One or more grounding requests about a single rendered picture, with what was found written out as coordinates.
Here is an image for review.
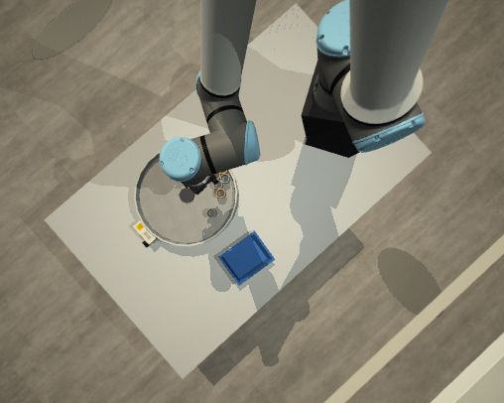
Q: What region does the blue crate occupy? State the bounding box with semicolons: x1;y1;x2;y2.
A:
219;231;274;286

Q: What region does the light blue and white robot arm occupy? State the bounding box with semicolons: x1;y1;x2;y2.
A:
160;0;448;187

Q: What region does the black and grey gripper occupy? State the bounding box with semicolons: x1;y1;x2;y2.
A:
183;175;218;195

